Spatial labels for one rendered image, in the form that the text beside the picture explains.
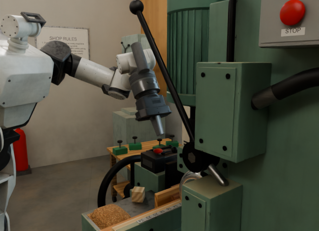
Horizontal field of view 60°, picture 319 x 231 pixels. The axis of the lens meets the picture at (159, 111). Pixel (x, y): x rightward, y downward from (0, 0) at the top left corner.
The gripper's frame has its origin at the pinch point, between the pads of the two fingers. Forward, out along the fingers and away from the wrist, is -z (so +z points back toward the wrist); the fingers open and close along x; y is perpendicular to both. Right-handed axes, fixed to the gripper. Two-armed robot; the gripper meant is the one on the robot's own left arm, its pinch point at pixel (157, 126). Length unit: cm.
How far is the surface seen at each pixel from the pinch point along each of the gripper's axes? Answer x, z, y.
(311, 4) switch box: 16, -2, 58
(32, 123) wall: -27, 94, -274
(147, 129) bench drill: -121, 41, -181
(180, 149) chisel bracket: 2.6, -9.7, 9.9
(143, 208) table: 11.8, -21.8, -2.3
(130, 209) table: 14.8, -20.8, -4.0
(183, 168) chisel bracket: 2.6, -15.0, 8.5
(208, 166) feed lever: 13.8, -16.4, 29.6
